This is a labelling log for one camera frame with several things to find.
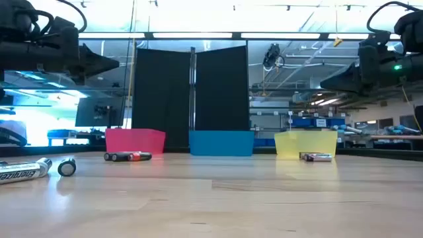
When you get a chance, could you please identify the blue storage boxes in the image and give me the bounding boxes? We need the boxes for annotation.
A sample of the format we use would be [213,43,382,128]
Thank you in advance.
[290,117,346,128]

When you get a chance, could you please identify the black monitor on stand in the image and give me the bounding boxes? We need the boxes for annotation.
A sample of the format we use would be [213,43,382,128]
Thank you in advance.
[75,95,126,128]

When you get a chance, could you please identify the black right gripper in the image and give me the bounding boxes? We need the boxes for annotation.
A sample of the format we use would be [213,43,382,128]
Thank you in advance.
[320,44,410,96]

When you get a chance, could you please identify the silver Energizer battery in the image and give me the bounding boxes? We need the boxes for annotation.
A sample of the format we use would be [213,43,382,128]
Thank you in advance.
[0,161,43,185]

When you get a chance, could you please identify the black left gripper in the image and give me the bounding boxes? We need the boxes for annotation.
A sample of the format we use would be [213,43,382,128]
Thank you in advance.
[34,40,120,83]

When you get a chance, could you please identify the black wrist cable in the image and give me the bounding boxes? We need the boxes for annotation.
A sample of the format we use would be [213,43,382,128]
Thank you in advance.
[365,1,420,34]
[31,0,89,42]

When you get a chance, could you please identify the blue plastic bin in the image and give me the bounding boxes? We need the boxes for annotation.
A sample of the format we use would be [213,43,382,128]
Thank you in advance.
[188,130,255,157]

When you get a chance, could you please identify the grey office chair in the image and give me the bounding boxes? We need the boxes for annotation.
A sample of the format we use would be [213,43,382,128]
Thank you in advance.
[0,119,28,147]

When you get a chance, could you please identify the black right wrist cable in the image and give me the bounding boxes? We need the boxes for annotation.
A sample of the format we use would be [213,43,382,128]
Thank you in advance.
[365,1,420,34]

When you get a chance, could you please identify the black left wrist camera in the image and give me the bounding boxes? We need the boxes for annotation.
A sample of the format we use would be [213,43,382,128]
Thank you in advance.
[48,16,80,42]

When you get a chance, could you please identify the black folding partition screen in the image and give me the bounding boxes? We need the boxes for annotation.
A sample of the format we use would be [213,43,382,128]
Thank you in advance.
[132,45,250,149]

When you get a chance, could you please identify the blue table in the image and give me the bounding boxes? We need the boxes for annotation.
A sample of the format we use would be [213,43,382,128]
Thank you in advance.
[47,129,91,147]

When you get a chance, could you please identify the yellow plastic bin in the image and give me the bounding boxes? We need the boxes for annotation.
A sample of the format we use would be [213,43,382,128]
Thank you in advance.
[274,130,338,159]

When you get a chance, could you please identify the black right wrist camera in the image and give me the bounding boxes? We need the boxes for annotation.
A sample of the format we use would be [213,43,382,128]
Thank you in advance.
[362,30,393,47]

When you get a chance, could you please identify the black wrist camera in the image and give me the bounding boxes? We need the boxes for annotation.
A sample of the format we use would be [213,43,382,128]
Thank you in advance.
[48,16,80,42]
[362,30,393,47]

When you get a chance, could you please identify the red plastic bin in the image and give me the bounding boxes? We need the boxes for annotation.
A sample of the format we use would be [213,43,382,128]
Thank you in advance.
[104,128,167,155]

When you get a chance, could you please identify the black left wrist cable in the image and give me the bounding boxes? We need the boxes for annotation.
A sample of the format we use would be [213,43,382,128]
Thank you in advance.
[31,0,89,42]

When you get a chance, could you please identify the wooden workbench top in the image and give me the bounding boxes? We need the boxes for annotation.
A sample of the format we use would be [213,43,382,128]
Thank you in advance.
[369,134,423,141]

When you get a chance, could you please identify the yellow hanging cable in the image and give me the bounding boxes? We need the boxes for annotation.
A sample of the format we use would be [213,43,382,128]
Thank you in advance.
[401,85,423,133]

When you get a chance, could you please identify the black hanging device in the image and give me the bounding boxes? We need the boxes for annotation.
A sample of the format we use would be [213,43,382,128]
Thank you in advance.
[262,42,286,72]

